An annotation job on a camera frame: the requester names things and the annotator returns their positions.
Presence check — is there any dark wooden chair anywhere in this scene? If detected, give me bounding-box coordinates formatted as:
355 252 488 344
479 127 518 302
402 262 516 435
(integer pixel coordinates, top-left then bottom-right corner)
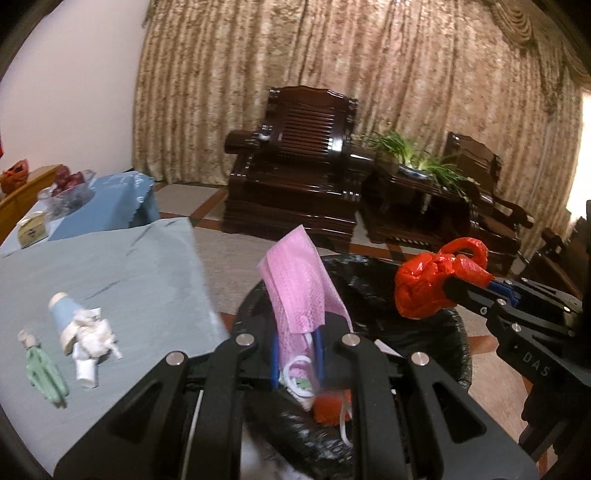
519 217 589 301

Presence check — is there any trash bin with black liner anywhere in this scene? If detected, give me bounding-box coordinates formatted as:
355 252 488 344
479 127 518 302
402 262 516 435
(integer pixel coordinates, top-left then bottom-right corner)
229 255 472 480

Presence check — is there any pink face mask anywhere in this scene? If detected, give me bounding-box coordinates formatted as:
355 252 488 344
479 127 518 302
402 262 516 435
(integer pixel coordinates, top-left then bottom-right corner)
257 224 355 407

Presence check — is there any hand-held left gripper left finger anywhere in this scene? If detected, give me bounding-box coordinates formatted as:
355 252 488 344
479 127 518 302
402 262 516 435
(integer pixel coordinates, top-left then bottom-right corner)
54 333 281 480

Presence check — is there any small white paper roll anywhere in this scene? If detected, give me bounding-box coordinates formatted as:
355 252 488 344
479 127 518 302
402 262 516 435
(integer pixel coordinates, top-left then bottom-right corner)
75 360 99 388

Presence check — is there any bag of red fruit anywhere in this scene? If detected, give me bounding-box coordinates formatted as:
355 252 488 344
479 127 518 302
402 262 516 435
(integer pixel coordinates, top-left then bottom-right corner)
38 170 97 217

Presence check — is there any white plastic bottle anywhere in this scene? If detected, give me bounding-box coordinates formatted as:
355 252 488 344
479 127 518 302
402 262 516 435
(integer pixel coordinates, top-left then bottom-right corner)
48 292 86 356

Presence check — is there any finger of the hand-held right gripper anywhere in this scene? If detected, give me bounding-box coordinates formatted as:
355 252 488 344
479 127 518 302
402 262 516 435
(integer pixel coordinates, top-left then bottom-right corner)
489 276 537 302
443 275 508 320

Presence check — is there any red plastic bag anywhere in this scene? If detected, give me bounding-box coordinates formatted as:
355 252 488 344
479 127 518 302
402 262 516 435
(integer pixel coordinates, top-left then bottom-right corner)
394 237 494 320

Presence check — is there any potted green plant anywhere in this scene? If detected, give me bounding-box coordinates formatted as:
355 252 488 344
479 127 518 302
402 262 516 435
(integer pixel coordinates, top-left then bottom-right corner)
365 130 472 199

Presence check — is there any patterned beige curtain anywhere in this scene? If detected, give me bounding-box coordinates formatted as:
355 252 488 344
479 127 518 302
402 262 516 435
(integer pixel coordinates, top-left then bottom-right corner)
131 0 591 241

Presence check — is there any large crumpled white tissue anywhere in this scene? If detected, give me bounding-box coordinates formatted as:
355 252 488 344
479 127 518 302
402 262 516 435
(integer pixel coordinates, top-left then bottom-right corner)
69 308 123 363

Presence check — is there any dark wooden armchair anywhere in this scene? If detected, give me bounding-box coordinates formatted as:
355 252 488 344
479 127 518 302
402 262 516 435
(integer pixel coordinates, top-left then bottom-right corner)
443 131 536 278
221 86 377 238

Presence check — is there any orange foam net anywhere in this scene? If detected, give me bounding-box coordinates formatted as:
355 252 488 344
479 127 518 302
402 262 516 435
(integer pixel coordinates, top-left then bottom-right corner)
314 390 354 424

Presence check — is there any tissue box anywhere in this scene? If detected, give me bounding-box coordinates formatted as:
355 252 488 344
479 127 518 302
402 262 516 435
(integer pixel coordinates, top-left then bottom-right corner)
17 213 51 250

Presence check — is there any wooden television cabinet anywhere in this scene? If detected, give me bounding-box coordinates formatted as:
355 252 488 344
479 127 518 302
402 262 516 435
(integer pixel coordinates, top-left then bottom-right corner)
0 164 63 241

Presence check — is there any dark wooden side table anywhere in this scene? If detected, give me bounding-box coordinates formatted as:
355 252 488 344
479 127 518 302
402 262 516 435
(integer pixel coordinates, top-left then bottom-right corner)
359 161 485 252

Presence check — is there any grey-blue tablecloth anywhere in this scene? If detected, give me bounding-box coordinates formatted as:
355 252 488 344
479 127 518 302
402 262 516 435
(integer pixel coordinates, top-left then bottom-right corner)
0 217 232 462

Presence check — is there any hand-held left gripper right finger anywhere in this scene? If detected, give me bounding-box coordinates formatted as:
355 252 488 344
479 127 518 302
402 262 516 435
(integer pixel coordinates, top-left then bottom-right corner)
314 323 539 480

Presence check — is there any blue tablecloth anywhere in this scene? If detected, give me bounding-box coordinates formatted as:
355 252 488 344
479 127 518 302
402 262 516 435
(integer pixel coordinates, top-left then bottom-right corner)
0 172 160 257

